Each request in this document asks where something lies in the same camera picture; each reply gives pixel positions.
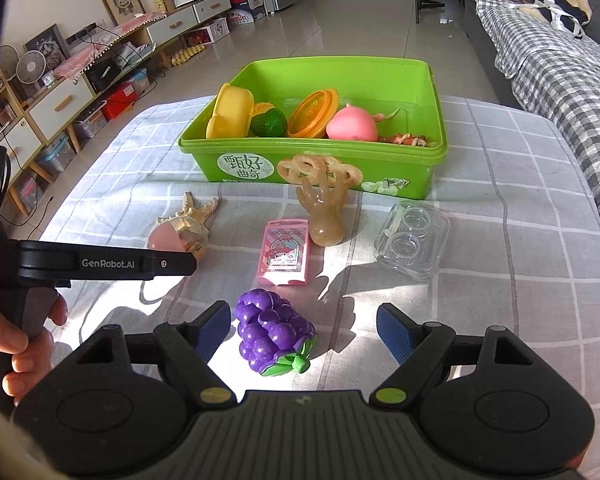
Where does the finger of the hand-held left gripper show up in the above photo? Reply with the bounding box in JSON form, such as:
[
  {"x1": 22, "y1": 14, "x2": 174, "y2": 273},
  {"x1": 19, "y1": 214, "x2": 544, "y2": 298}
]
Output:
[{"x1": 146, "y1": 252, "x2": 199, "y2": 277}]

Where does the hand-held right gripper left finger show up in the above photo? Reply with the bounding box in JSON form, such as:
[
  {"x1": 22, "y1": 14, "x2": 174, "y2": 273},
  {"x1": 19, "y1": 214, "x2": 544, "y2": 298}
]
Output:
[{"x1": 72, "y1": 301, "x2": 239, "y2": 408}]

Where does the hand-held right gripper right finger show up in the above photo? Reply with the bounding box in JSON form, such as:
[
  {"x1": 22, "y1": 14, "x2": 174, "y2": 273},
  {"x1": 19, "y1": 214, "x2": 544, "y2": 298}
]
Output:
[{"x1": 370, "y1": 302, "x2": 537, "y2": 407}]

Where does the starfish shell ornament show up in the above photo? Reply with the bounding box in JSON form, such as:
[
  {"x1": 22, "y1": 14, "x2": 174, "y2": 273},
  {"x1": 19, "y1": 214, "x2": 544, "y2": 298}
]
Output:
[{"x1": 146, "y1": 191, "x2": 220, "y2": 262}]

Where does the purple grape toy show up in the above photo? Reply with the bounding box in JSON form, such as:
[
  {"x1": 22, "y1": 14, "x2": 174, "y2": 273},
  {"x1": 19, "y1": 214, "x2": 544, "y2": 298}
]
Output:
[{"x1": 235, "y1": 287, "x2": 319, "y2": 376}]

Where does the yellow plastic container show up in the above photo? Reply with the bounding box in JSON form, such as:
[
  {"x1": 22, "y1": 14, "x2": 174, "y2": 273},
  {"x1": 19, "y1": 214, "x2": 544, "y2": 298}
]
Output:
[{"x1": 206, "y1": 82, "x2": 255, "y2": 140}]

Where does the green vegetable toy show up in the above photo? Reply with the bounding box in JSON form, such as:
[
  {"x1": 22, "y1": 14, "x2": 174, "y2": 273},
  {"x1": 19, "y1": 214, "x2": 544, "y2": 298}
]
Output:
[{"x1": 247, "y1": 101, "x2": 290, "y2": 138}]

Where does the orange dwarf figurine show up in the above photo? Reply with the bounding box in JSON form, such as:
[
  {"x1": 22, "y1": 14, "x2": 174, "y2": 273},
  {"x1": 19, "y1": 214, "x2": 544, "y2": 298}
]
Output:
[{"x1": 380, "y1": 131, "x2": 439, "y2": 149}]

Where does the orange round lid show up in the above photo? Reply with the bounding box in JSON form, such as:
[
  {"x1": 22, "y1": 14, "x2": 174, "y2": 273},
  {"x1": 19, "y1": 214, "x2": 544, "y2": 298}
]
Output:
[{"x1": 287, "y1": 87, "x2": 341, "y2": 139}]

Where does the pink pig toy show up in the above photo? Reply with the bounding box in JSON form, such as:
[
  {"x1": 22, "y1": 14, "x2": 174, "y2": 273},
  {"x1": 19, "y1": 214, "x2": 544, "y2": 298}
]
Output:
[{"x1": 326, "y1": 102, "x2": 380, "y2": 142}]

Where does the green plastic box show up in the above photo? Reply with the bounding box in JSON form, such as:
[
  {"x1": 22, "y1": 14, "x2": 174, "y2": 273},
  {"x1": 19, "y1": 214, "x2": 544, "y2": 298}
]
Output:
[{"x1": 179, "y1": 58, "x2": 449, "y2": 200}]

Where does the person's left hand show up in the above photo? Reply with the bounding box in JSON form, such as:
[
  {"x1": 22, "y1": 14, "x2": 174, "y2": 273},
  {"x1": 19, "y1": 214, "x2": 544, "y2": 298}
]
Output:
[{"x1": 0, "y1": 292, "x2": 69, "y2": 407}]

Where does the grey grid tablecloth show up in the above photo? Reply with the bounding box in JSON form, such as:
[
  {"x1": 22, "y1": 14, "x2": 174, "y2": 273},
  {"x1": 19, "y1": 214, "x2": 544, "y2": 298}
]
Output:
[{"x1": 37, "y1": 95, "x2": 600, "y2": 480}]

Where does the clear plastic case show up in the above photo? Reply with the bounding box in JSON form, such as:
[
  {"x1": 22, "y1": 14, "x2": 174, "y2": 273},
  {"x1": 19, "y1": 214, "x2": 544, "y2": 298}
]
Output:
[{"x1": 373, "y1": 200, "x2": 451, "y2": 282}]

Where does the pink card box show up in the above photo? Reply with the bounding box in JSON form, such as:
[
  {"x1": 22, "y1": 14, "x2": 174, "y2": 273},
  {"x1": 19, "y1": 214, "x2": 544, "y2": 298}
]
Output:
[{"x1": 256, "y1": 218, "x2": 309, "y2": 287}]

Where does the amber hand-shaped ornament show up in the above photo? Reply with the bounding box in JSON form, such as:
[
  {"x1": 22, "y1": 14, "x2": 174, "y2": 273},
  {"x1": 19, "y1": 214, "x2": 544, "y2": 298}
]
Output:
[{"x1": 290, "y1": 156, "x2": 346, "y2": 248}]

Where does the white drawer cabinet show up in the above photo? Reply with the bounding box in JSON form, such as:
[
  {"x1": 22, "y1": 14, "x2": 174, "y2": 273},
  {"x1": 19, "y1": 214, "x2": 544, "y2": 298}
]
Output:
[{"x1": 0, "y1": 0, "x2": 233, "y2": 211}]

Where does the red storage box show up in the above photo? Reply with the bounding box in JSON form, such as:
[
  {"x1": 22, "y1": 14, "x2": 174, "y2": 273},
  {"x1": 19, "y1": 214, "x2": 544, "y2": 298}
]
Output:
[{"x1": 101, "y1": 82, "x2": 134, "y2": 121}]

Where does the white desk fan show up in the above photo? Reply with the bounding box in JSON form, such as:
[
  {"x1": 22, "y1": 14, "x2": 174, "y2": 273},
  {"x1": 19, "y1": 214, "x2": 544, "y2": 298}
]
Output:
[
  {"x1": 17, "y1": 50, "x2": 52, "y2": 99},
  {"x1": 0, "y1": 44, "x2": 21, "y2": 82}
]

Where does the row of yellow ducks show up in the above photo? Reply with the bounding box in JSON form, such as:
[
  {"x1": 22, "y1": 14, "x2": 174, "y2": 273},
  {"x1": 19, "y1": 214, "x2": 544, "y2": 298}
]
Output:
[{"x1": 161, "y1": 45, "x2": 207, "y2": 67}]

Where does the framed cat photo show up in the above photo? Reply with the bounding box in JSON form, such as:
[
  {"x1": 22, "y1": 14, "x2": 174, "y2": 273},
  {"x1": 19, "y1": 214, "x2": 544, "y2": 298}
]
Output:
[{"x1": 24, "y1": 23, "x2": 72, "y2": 62}]

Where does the pink lace cloth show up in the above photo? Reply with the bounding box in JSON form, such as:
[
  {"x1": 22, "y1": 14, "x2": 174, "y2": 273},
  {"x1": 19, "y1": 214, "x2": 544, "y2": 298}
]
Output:
[{"x1": 55, "y1": 12, "x2": 154, "y2": 82}]

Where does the framed cartoon picture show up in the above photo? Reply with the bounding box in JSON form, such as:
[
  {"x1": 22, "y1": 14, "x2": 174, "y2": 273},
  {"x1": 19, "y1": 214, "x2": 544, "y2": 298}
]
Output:
[{"x1": 98, "y1": 0, "x2": 146, "y2": 26}]

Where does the grey checked blanket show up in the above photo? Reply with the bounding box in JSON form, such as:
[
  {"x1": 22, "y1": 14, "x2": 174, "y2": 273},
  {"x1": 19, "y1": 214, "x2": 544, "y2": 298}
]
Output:
[{"x1": 462, "y1": 0, "x2": 600, "y2": 257}]

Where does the black and white garment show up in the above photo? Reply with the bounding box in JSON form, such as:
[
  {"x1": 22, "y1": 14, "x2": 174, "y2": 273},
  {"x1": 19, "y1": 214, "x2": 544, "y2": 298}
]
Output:
[{"x1": 526, "y1": 0, "x2": 589, "y2": 39}]

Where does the grey sofa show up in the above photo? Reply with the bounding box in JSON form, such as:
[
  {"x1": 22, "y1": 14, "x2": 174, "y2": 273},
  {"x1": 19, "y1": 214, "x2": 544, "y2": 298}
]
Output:
[{"x1": 462, "y1": 0, "x2": 600, "y2": 107}]

